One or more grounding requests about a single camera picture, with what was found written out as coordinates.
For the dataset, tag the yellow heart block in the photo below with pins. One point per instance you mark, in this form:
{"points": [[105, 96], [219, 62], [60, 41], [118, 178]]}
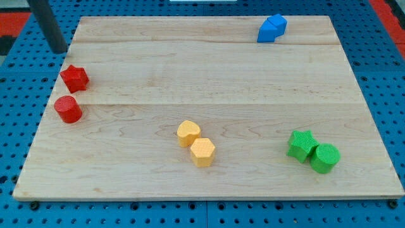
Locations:
{"points": [[187, 132]]}

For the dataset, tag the red cylinder block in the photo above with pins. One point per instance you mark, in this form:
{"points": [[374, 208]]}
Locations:
{"points": [[68, 109]]}

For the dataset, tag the blue triangle block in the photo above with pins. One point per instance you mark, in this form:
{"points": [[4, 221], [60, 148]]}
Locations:
{"points": [[267, 32]]}

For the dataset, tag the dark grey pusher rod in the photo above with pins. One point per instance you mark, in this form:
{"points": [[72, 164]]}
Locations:
{"points": [[45, 18]]}

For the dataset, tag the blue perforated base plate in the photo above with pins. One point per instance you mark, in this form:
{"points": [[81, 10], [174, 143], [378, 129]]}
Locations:
{"points": [[372, 33]]}

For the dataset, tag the green star block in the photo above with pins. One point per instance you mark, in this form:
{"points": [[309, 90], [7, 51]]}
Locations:
{"points": [[302, 145]]}

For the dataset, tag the wooden board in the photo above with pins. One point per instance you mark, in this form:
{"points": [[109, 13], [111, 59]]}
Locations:
{"points": [[149, 74]]}

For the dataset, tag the red star block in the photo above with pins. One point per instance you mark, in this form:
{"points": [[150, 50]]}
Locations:
{"points": [[75, 78]]}

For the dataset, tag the yellow hexagon block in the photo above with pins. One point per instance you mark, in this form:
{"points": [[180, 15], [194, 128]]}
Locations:
{"points": [[202, 152]]}

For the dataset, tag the blue cube block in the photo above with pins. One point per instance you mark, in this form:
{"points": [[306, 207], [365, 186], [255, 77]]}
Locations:
{"points": [[279, 22]]}

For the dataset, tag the green cylinder block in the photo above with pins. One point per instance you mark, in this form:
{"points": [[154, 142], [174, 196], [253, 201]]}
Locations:
{"points": [[325, 157]]}

